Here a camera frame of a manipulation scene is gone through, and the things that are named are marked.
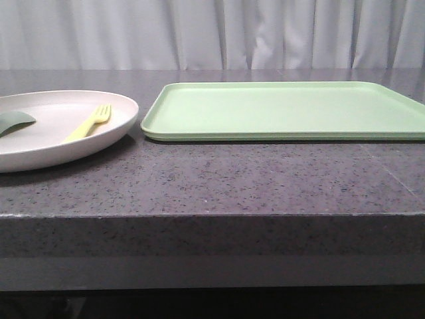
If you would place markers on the yellow plastic fork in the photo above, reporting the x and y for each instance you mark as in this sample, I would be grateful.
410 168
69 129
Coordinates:
99 116

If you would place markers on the beige round plate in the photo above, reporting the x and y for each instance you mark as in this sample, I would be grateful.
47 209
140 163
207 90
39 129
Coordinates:
57 114

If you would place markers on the light green tray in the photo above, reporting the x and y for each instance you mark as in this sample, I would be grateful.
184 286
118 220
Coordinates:
283 111

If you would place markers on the white curtain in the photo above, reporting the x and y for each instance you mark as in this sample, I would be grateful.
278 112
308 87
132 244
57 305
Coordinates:
211 35

